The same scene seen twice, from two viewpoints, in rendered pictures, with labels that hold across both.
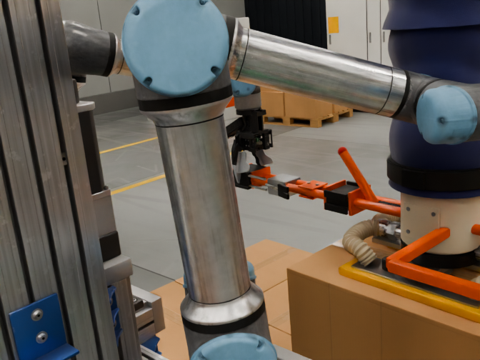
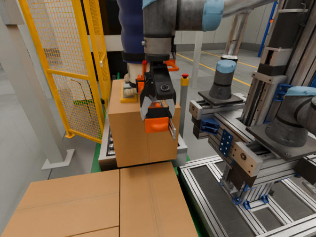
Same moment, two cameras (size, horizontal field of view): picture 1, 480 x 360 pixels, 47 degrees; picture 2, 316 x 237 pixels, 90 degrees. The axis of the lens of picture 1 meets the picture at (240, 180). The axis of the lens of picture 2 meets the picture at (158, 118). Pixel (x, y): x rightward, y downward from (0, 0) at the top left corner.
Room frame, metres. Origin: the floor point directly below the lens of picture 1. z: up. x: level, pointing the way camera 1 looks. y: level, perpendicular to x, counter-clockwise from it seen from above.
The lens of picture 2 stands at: (1.95, 0.21, 1.48)
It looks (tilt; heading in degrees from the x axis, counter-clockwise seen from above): 31 degrees down; 211
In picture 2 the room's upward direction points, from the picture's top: straight up
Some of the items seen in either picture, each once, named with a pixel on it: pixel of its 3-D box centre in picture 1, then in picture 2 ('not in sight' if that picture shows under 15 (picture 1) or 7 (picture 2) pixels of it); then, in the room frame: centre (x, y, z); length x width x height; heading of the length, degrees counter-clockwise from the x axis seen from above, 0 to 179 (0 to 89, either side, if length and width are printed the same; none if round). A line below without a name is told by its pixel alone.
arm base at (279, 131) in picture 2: not in sight; (288, 127); (1.16, 0.41, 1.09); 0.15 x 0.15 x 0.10
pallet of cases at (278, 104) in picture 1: (303, 92); not in sight; (8.94, -1.15, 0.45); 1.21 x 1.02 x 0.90; 46
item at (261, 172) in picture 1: (251, 175); (154, 119); (1.56, -0.04, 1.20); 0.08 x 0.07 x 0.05; 41
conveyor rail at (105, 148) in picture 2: not in sight; (111, 104); (0.55, -1.38, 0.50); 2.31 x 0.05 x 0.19; 42
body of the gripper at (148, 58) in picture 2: (251, 129); (156, 75); (1.53, -0.05, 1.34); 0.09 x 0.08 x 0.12; 41
